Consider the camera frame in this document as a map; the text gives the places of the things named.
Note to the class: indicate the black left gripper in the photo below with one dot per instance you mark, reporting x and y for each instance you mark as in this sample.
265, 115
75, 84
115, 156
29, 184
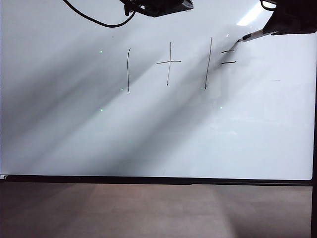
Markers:
158, 7

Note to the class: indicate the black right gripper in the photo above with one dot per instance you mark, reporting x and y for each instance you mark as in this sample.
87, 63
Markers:
299, 17

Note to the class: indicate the white whiteboard marker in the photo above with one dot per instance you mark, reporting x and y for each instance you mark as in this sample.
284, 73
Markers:
250, 36

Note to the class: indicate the white whiteboard with handwriting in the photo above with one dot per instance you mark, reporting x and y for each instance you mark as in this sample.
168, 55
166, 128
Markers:
148, 119

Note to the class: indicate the black whiteboard marker tray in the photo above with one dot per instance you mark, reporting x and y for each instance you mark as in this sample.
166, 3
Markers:
148, 180

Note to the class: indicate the white marker with black cap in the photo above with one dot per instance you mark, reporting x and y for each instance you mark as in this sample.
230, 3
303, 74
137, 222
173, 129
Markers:
2, 177

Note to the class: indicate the black whiteboard stand post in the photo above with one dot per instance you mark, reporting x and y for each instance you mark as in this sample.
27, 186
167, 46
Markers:
314, 148

